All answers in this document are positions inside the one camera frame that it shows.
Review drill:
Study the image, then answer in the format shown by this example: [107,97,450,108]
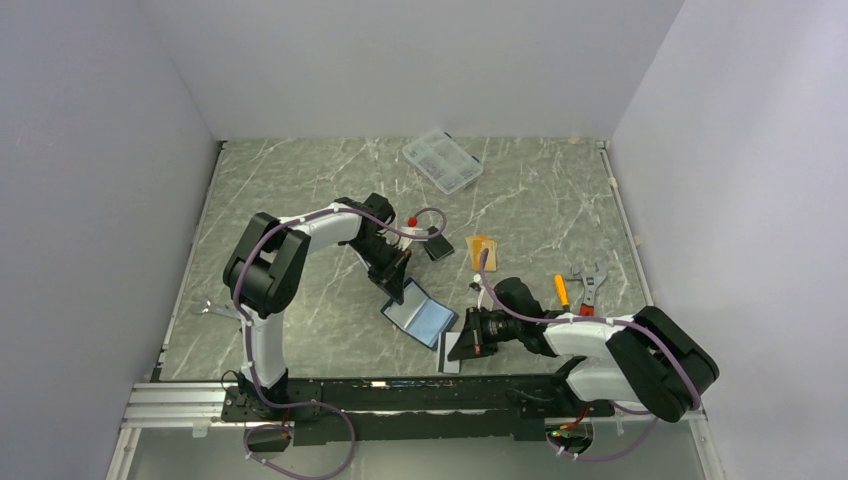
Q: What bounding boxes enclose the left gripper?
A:
[349,235,413,305]

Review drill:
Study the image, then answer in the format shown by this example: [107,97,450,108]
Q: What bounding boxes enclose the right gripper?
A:
[448,305,522,360]

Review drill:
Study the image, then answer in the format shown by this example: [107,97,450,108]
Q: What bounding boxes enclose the silver credit card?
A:
[437,331,461,375]

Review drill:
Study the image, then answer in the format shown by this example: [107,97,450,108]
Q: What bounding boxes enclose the blue leather card holder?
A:
[380,278,458,351]

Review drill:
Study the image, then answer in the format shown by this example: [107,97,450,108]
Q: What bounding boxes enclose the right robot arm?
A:
[447,277,720,422]

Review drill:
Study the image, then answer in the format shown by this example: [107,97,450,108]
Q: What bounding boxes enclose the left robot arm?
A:
[223,193,410,420]

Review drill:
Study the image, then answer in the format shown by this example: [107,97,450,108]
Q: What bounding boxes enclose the black card stack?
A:
[423,234,455,261]

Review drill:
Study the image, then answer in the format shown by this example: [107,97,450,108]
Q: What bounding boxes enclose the orange card stack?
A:
[466,235,498,272]

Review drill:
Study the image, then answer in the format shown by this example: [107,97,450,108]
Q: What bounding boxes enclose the adjustable wrench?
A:
[572,262,608,316]

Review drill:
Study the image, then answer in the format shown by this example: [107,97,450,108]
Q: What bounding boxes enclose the clear plastic organizer box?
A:
[402,130,483,195]

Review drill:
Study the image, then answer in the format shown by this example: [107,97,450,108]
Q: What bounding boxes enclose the silver wrench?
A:
[190,299,241,321]

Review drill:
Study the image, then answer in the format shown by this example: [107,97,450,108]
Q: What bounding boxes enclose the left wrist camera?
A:
[397,217,423,250]

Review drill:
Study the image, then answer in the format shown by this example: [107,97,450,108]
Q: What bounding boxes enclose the orange handled tool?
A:
[554,274,570,311]

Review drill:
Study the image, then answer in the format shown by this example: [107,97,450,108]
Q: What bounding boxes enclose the black base frame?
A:
[221,375,614,446]

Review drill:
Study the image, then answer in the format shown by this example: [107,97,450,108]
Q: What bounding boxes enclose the aluminium rail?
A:
[120,377,708,432]

